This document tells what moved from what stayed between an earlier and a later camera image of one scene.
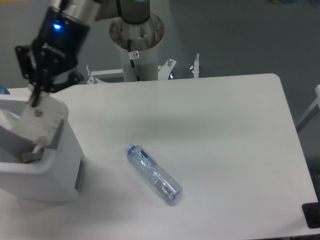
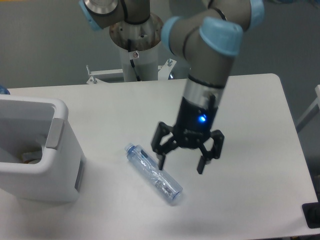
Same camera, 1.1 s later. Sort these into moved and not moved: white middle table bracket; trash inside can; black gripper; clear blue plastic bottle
Moved: black gripper
Not moved: trash inside can; clear blue plastic bottle; white middle table bracket
